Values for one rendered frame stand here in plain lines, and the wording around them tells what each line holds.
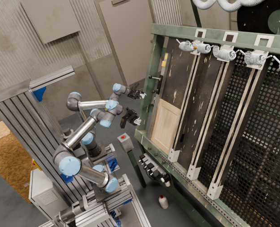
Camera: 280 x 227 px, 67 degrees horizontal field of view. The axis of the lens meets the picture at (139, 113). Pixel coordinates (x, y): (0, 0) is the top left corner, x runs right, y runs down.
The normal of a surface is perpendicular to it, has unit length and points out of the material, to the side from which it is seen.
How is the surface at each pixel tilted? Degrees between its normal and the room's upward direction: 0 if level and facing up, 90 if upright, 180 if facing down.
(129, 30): 90
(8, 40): 90
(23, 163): 90
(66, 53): 90
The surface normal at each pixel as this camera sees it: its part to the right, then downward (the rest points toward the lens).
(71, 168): 0.59, 0.19
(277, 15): -0.83, 0.48
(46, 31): 0.36, 0.45
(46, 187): -0.27, -0.79
